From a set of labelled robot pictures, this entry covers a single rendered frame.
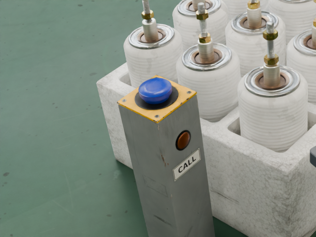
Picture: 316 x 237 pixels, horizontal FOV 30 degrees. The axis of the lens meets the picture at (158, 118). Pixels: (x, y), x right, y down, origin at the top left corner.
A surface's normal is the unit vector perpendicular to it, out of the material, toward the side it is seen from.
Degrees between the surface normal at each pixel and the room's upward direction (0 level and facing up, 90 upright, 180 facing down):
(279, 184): 90
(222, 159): 90
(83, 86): 0
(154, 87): 0
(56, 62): 0
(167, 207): 90
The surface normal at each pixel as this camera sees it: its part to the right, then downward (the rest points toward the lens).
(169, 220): -0.69, 0.51
